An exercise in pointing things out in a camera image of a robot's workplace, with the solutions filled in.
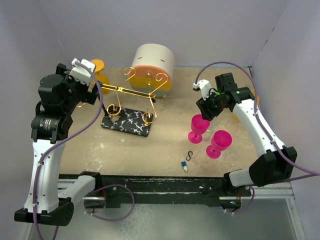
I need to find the clear wine glass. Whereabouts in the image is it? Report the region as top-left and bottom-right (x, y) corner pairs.
(206, 125), (214, 133)

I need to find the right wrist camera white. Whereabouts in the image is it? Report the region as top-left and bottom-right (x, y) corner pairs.
(192, 79), (215, 101)

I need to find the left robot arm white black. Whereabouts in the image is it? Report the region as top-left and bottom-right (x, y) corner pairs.
(14, 59), (103, 226)

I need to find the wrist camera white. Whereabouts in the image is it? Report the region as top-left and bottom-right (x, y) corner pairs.
(192, 79), (215, 101)
(69, 58), (96, 86)

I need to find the green wine glass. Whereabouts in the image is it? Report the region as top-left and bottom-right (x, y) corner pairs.
(213, 88), (221, 95)

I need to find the purple cable loop under rail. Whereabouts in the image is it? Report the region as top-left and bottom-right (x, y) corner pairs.
(83, 184), (136, 222)

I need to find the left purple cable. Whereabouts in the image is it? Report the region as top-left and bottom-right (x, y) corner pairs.
(32, 62), (104, 240)

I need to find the small blue white bottle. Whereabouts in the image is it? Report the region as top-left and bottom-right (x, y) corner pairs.
(181, 161), (188, 173)

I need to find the white round drawer cabinet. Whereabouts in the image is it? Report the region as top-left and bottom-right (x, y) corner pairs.
(129, 43), (175, 98)

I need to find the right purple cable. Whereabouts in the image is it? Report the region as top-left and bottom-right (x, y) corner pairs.
(194, 61), (320, 177)

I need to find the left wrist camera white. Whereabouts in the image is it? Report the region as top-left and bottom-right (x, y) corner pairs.
(69, 58), (96, 86)

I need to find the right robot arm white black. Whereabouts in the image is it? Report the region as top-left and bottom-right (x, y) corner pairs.
(193, 73), (298, 196)

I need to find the gold wire wine glass rack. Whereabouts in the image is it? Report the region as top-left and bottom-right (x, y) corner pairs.
(72, 67), (172, 141)

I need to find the pink wine glass front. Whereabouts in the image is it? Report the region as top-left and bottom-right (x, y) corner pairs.
(206, 130), (233, 159)

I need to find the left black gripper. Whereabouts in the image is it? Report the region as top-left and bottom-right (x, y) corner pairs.
(56, 64), (101, 114)

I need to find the orange wine glass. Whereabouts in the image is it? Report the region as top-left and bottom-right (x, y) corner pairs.
(89, 59), (110, 95)
(231, 91), (261, 121)

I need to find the pink wine glass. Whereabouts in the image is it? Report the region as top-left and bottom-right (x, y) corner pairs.
(206, 130), (233, 159)
(188, 114), (210, 144)

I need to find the black s-hook carabiner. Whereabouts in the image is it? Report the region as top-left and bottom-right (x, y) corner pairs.
(185, 150), (193, 161)

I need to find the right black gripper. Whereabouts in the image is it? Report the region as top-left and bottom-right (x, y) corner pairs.
(196, 89), (228, 121)

